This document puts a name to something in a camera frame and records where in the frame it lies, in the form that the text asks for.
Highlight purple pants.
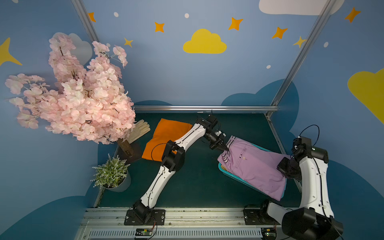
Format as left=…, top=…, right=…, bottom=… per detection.
left=217, top=135, right=292, bottom=202

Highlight turquoise plastic basket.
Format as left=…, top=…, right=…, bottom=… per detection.
left=218, top=140, right=286, bottom=200

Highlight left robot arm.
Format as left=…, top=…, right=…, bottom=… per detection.
left=132, top=114, right=229, bottom=224

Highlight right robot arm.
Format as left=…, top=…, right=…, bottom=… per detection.
left=261, top=137, right=344, bottom=240

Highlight folded orange pants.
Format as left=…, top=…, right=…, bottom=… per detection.
left=142, top=119, right=193, bottom=162

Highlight right green circuit board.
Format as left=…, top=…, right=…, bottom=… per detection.
left=261, top=228, right=277, bottom=240

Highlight green circuit board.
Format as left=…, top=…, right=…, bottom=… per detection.
left=135, top=229, right=155, bottom=238
left=261, top=228, right=277, bottom=240

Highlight cream work glove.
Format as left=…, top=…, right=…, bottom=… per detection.
left=126, top=120, right=151, bottom=144

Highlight small green potted plant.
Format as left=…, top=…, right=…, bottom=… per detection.
left=91, top=155, right=132, bottom=193

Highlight left green circuit board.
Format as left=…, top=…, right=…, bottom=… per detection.
left=135, top=229, right=155, bottom=238

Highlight pink cherry blossom tree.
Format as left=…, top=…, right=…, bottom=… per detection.
left=5, top=34, right=136, bottom=145

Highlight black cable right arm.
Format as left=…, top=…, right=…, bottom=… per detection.
left=299, top=124, right=321, bottom=148

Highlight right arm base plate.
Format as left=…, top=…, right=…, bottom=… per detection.
left=243, top=209, right=276, bottom=226

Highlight aluminium frame right post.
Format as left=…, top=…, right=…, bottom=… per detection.
left=266, top=0, right=338, bottom=120

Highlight aluminium frame post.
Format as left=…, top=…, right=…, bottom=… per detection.
left=71, top=0, right=100, bottom=42
left=266, top=0, right=338, bottom=120

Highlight aluminium front rail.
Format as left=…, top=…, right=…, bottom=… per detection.
left=75, top=206, right=289, bottom=240

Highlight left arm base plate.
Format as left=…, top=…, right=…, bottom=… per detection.
left=124, top=209, right=166, bottom=226

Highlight aluminium frame left post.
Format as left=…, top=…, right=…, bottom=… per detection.
left=71, top=0, right=100, bottom=42

